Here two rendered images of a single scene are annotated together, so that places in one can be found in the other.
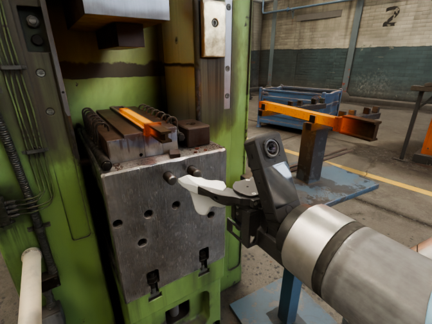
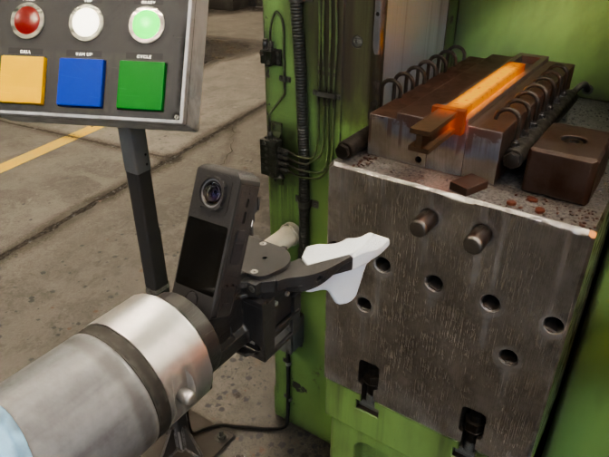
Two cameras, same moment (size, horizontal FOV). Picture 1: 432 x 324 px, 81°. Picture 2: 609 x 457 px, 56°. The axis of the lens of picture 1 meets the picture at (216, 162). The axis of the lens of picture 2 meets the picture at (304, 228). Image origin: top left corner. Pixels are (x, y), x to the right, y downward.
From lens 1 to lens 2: 50 cm
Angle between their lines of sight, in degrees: 60
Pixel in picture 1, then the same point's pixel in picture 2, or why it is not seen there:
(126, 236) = not seen: hidden behind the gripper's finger
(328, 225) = (110, 316)
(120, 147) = (387, 131)
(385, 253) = (46, 363)
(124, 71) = not seen: outside the picture
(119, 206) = (343, 224)
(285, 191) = (200, 268)
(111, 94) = (546, 26)
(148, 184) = (392, 214)
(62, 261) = not seen: hidden behind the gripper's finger
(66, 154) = (360, 114)
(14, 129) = (313, 56)
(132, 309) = (332, 393)
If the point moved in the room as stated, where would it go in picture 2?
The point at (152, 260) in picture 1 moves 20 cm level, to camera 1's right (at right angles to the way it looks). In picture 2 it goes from (372, 345) to (439, 432)
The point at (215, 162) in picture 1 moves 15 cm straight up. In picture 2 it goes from (548, 250) to (576, 140)
